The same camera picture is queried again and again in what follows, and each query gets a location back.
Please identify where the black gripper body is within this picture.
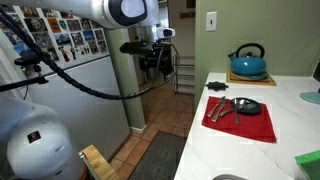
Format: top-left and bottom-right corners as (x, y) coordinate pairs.
(138, 45), (175, 78)

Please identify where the fridge photo print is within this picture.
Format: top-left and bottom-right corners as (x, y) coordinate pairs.
(80, 18), (93, 31)
(65, 19), (82, 33)
(53, 32), (73, 47)
(97, 39), (109, 54)
(70, 31), (86, 47)
(19, 6), (41, 19)
(41, 8), (60, 19)
(87, 39), (100, 55)
(94, 29), (106, 42)
(13, 43), (31, 57)
(46, 46), (61, 62)
(32, 31), (55, 49)

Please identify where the black star trivet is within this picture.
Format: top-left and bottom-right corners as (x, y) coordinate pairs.
(204, 80), (230, 93)

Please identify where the steel table knife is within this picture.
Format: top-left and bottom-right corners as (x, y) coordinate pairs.
(206, 95), (227, 118)
(211, 98), (229, 123)

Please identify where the blue fridge photo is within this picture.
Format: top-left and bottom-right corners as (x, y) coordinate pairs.
(2, 29), (30, 46)
(82, 29), (96, 42)

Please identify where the steel spoon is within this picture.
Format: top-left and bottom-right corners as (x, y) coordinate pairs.
(218, 105), (237, 119)

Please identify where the white refrigerator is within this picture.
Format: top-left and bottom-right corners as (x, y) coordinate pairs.
(0, 4), (132, 180)

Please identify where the steel fork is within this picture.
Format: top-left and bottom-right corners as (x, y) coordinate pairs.
(231, 98), (242, 126)

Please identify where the green trivet under kettle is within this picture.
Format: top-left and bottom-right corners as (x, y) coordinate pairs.
(229, 70), (270, 82)

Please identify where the patterned floor rug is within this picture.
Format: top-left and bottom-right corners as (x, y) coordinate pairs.
(127, 130), (188, 180)

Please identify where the red figure fridge magnet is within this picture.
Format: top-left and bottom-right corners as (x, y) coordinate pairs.
(58, 45), (72, 64)

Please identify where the black bowl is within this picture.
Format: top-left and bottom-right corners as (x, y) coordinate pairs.
(230, 96), (263, 116)

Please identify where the small teal fridge magnet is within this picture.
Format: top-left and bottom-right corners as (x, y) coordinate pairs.
(58, 19), (68, 31)

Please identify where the wooden board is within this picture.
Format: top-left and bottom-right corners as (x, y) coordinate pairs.
(225, 70), (278, 87)

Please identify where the orange fridge photo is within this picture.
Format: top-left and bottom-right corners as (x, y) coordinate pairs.
(47, 17), (62, 34)

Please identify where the red cloth napkin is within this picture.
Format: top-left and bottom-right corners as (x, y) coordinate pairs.
(200, 95), (278, 144)

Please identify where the wooden robot stand top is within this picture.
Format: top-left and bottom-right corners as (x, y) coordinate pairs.
(78, 143), (121, 180)

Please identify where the round dark face photo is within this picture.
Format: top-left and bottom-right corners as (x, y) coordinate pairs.
(23, 17), (48, 33)

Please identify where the teal plate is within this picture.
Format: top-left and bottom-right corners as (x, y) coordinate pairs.
(298, 91), (320, 106)

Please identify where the black screen edge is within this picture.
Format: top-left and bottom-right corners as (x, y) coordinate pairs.
(312, 59), (320, 84)

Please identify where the green sponge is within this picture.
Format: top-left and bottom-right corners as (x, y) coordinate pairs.
(293, 149), (320, 180)

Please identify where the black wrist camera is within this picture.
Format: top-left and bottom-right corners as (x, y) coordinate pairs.
(119, 41), (158, 57)

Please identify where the black wire shoe rack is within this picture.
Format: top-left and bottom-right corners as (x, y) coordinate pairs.
(172, 54), (196, 96)

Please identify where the wooden wall coat rack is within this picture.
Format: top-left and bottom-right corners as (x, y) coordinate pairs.
(179, 11), (196, 20)

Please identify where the white light switch plate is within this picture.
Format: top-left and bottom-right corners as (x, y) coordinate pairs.
(205, 10), (218, 33)

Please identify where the blue kettle with black handle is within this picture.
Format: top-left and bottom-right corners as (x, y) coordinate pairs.
(227, 42), (267, 77)

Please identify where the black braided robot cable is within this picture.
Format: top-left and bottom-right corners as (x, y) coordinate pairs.
(0, 8), (181, 101)

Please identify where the black camera stand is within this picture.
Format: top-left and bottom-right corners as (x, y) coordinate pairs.
(0, 49), (50, 93)

